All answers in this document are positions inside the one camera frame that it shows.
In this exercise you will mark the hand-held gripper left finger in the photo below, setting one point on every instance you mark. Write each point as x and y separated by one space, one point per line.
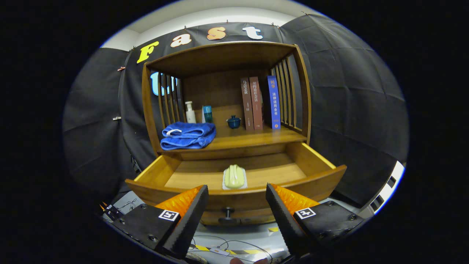
187 223

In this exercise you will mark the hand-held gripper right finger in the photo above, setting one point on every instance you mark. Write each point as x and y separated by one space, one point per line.
285 223

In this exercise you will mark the wooden drawer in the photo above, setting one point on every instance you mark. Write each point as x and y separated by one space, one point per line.
238 200

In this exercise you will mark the green soap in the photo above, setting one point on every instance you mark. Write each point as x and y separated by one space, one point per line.
234 176

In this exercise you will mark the wooden countertop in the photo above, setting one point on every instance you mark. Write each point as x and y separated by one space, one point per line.
253 135

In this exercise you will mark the yellow black floor tape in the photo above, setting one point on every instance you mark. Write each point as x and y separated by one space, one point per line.
253 251

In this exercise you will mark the black metal stand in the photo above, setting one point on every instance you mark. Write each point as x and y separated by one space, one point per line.
135 165

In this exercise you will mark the blue folded towel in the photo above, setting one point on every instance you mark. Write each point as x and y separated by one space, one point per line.
190 137

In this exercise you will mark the white tube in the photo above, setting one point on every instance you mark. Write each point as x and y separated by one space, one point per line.
202 117

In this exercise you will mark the white pump bottle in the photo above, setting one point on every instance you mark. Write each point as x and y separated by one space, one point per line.
190 115

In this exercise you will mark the teal bottle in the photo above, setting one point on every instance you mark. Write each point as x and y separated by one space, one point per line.
207 115

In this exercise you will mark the white shelf unit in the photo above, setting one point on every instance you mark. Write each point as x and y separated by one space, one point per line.
388 183

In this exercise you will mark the dark blue lidded cup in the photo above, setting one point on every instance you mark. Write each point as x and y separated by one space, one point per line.
233 123

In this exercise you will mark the blue book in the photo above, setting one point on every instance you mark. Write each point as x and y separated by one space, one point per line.
274 104

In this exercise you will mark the reddish brown book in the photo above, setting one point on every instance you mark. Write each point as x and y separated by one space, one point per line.
256 104

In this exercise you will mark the dark brown book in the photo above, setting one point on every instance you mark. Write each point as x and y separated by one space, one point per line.
247 106

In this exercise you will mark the black backdrop cloth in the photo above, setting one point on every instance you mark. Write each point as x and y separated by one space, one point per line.
348 110

